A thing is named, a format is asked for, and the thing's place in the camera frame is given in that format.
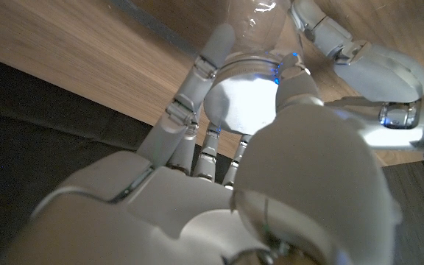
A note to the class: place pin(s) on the clear plastic jar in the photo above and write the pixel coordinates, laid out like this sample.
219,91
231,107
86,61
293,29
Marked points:
263,25

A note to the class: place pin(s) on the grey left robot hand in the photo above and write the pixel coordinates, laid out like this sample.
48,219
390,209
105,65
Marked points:
381,73

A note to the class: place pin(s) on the silver jar lid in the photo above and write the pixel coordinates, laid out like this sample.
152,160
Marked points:
241,99

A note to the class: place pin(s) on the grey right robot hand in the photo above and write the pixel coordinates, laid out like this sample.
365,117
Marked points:
197,213

